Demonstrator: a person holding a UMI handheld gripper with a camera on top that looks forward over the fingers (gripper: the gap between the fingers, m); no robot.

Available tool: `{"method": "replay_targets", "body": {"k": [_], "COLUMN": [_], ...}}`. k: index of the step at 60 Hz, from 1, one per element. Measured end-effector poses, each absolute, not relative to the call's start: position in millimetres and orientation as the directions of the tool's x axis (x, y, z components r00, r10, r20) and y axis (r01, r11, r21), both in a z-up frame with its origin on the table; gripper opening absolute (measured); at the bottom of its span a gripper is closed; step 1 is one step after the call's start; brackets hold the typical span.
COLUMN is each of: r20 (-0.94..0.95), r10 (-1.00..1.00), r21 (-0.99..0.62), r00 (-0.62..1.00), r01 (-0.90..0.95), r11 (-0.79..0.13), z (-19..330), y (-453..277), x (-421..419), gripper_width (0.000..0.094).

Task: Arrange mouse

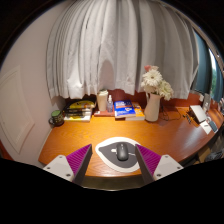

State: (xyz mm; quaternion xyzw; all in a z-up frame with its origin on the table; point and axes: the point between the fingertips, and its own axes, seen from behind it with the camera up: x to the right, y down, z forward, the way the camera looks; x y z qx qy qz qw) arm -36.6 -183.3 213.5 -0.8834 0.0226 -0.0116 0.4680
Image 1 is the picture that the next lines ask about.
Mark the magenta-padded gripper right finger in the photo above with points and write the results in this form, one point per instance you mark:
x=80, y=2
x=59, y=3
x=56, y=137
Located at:
x=150, y=159

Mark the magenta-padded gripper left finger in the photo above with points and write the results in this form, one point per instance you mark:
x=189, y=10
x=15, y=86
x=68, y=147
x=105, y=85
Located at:
x=78, y=159

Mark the black computer mouse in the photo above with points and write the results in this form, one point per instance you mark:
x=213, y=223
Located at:
x=122, y=152

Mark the white and grey mouse pad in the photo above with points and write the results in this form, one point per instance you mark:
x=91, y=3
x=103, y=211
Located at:
x=106, y=155

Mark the white and yellow book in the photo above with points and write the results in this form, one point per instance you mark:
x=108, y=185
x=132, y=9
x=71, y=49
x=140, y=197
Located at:
x=76, y=118

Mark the dark green mug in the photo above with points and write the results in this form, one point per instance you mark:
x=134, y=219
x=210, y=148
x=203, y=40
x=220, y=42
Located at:
x=57, y=118

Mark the orange book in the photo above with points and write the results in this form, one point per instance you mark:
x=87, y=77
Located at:
x=139, y=114

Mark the black book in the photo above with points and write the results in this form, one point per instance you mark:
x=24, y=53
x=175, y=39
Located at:
x=76, y=111

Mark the red book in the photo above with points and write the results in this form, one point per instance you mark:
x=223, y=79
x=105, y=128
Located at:
x=100, y=113

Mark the white pitcher vase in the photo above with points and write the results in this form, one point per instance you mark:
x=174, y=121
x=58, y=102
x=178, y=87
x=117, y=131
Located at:
x=152, y=108

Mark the yellow covered book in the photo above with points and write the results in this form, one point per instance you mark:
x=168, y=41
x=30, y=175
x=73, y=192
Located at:
x=81, y=104

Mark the blue book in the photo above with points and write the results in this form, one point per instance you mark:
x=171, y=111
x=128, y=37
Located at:
x=123, y=108

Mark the clear spray bottle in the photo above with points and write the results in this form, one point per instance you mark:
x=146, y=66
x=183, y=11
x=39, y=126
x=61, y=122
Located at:
x=110, y=106

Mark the cream lidded tumbler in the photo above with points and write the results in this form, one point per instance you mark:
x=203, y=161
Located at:
x=102, y=101

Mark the black office chair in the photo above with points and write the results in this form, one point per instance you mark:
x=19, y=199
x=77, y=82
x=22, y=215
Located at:
x=215, y=156

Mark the white flat box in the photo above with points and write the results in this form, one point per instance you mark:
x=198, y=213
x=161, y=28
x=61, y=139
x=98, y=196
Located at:
x=198, y=113

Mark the black phone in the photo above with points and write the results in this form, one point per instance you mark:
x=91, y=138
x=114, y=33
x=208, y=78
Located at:
x=213, y=126

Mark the white flower bouquet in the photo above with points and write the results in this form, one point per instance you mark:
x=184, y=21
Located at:
x=153, y=80

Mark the dark framed window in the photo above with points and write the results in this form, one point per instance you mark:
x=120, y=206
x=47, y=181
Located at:
x=203, y=70

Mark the white curtain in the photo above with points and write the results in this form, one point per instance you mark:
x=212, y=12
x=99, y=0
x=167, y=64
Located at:
x=116, y=46

